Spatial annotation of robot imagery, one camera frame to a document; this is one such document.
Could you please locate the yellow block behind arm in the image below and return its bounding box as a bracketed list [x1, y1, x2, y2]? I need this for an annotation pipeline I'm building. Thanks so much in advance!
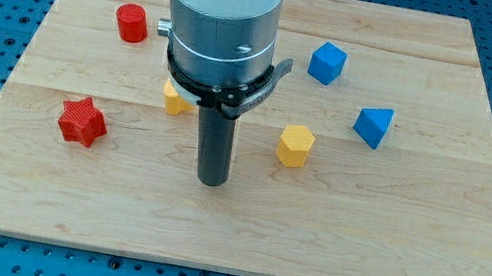
[163, 79, 195, 116]

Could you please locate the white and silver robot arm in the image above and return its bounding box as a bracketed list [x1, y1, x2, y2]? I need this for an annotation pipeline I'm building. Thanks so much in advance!
[168, 0, 282, 88]

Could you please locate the dark grey cylindrical pointer rod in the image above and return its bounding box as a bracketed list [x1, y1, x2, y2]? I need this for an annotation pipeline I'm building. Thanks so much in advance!
[197, 107, 236, 187]

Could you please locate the yellow hexagon block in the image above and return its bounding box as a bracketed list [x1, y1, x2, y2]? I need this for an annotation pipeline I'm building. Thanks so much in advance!
[276, 124, 315, 168]

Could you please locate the blue cube block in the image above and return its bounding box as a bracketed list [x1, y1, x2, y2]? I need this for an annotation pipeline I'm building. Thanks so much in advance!
[307, 42, 348, 85]

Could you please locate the blue triangular prism block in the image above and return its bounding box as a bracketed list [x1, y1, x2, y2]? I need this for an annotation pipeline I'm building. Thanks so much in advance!
[352, 107, 395, 150]

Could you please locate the red cylinder block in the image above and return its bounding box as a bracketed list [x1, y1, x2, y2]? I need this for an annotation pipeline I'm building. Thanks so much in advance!
[116, 3, 148, 43]

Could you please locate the red star block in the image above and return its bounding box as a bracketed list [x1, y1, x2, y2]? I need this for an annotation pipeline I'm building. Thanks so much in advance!
[58, 97, 107, 148]

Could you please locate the light wooden board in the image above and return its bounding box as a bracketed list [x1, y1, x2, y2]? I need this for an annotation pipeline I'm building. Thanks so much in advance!
[0, 0, 492, 276]

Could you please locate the black clamp ring with lever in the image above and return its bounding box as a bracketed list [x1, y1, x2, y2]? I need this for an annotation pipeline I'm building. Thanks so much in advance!
[156, 36, 295, 130]

